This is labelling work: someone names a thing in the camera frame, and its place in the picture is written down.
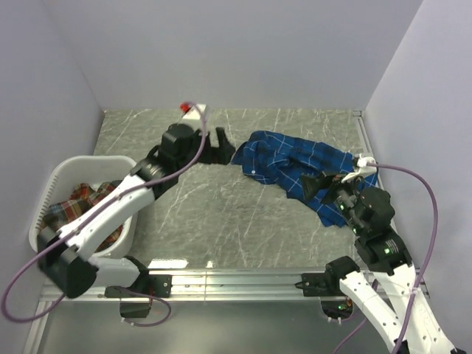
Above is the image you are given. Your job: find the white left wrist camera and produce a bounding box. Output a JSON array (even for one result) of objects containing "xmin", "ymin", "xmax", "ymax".
[{"xmin": 180, "ymin": 103, "xmax": 207, "ymax": 122}]

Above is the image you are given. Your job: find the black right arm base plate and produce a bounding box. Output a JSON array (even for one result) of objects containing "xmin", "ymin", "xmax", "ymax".
[{"xmin": 294, "ymin": 273, "xmax": 342, "ymax": 297}]

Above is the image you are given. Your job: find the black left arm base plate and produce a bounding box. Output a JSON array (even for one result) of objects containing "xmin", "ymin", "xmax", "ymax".
[{"xmin": 104, "ymin": 274, "xmax": 173, "ymax": 298}]

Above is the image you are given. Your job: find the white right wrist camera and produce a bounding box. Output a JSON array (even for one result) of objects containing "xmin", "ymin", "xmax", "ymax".
[{"xmin": 341, "ymin": 153, "xmax": 378, "ymax": 183}]

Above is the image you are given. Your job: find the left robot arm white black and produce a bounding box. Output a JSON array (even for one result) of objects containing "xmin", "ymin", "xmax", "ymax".
[{"xmin": 37, "ymin": 123, "xmax": 235, "ymax": 299}]

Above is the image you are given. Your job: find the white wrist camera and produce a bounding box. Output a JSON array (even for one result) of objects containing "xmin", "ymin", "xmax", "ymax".
[
  {"xmin": 180, "ymin": 103, "xmax": 207, "ymax": 122},
  {"xmin": 341, "ymin": 153, "xmax": 378, "ymax": 183}
]

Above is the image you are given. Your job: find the white plastic laundry basket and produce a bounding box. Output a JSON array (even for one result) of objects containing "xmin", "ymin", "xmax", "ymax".
[{"xmin": 28, "ymin": 156, "xmax": 138, "ymax": 259}]

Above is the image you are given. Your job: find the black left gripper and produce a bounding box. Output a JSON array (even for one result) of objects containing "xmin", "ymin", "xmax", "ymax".
[{"xmin": 176, "ymin": 126, "xmax": 235, "ymax": 173}]

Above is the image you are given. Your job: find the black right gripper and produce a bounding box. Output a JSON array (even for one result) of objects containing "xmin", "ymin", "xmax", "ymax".
[{"xmin": 297, "ymin": 167, "xmax": 365, "ymax": 233}]

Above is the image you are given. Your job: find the blue plaid long sleeve shirt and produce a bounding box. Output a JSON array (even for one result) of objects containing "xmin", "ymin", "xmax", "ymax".
[{"xmin": 230, "ymin": 129, "xmax": 380, "ymax": 229}]

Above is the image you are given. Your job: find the red brown plaid shirt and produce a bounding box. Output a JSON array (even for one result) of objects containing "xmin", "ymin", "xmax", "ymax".
[{"xmin": 39, "ymin": 180, "xmax": 120, "ymax": 232}]

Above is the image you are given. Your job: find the aluminium mounting rail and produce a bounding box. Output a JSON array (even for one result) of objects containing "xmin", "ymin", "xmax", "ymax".
[{"xmin": 38, "ymin": 268, "xmax": 431, "ymax": 303}]

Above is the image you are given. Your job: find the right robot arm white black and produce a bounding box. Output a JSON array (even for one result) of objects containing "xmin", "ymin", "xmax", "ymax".
[{"xmin": 301, "ymin": 173, "xmax": 461, "ymax": 353}]

